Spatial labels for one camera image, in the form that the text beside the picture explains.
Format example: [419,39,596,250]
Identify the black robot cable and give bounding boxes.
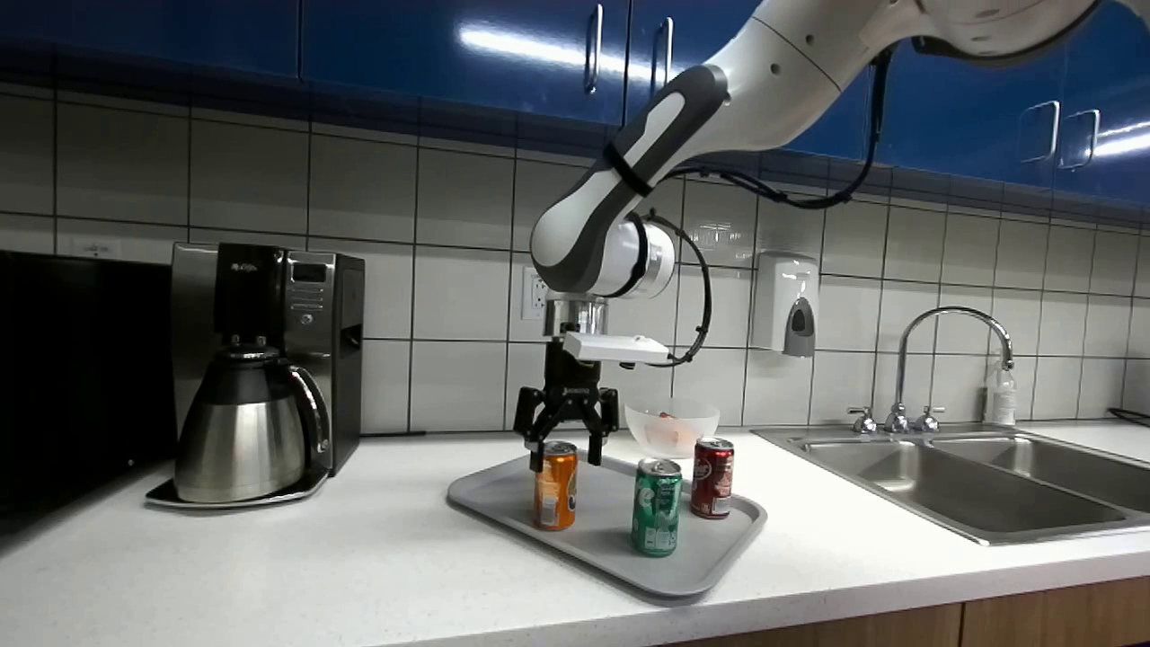
[642,45,897,372]

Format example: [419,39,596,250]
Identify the blue wall cabinets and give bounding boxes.
[0,0,1150,212]

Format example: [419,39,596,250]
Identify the orange soda can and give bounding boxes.
[531,438,582,536]

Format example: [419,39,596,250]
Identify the stainless steel double sink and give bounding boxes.
[763,425,1150,550]

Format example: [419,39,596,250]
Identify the silver cabinet door handle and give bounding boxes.
[1024,97,1066,165]
[650,14,680,95]
[1066,105,1103,173]
[582,0,607,97]

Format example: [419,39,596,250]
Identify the black microwave oven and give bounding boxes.
[0,250,178,532]

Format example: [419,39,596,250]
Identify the red soda can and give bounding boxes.
[687,437,741,523]

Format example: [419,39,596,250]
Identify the wooden base cabinet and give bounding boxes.
[687,571,1150,647]

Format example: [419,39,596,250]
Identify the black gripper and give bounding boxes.
[509,335,625,474]

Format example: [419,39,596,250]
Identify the white wall soap dispenser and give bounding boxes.
[746,252,827,359]

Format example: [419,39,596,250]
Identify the clear plastic bowl with fruit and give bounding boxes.
[621,401,727,463]

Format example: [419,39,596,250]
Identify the clear soap bottle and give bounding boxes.
[982,362,1024,431]

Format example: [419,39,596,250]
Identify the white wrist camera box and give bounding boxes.
[557,330,680,372]

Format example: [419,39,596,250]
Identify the green soda can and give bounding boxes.
[627,453,687,562]

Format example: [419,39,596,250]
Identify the grey plastic tray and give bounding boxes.
[440,445,772,604]

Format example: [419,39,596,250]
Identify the steel coffee carafe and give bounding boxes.
[172,350,333,507]

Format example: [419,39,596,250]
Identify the chrome gooseneck faucet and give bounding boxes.
[888,302,1019,437]

